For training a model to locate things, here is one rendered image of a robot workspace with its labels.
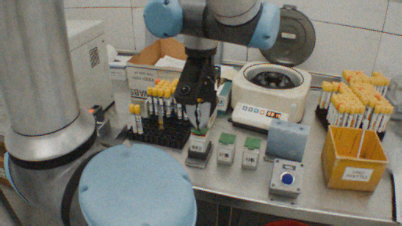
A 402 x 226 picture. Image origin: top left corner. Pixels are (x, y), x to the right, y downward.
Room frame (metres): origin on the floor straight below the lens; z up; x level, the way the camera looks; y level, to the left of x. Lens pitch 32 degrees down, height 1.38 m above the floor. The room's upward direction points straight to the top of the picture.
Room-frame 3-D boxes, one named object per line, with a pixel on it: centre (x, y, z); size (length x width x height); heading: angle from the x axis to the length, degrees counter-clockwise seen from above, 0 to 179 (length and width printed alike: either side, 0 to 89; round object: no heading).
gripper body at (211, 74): (0.62, 0.00, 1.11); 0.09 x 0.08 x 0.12; 164
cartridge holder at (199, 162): (0.60, 0.01, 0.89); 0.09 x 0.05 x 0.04; 164
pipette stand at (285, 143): (0.59, -0.22, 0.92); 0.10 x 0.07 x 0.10; 65
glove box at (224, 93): (0.93, -0.06, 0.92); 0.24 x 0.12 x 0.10; 163
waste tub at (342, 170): (0.52, -0.38, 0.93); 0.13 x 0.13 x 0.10; 78
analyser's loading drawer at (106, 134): (0.66, 0.32, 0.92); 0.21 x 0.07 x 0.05; 73
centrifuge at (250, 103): (0.84, -0.22, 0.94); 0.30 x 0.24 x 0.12; 154
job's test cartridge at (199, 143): (0.60, 0.01, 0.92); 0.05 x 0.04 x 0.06; 164
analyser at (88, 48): (0.80, 0.48, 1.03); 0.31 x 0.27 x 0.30; 73
